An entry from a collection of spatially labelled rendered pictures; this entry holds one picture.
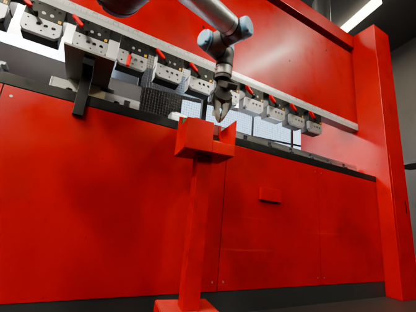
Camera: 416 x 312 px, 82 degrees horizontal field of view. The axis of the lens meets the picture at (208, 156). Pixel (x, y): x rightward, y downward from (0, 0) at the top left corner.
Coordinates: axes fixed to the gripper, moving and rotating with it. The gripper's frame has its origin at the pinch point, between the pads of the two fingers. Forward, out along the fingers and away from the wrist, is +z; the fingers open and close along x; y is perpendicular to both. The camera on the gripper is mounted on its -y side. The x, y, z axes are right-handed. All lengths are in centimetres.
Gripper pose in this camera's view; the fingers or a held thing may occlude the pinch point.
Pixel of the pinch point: (220, 119)
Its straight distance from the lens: 101.4
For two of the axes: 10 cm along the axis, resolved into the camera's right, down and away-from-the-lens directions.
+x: -9.3, -1.7, -3.3
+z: -1.1, 9.8, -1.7
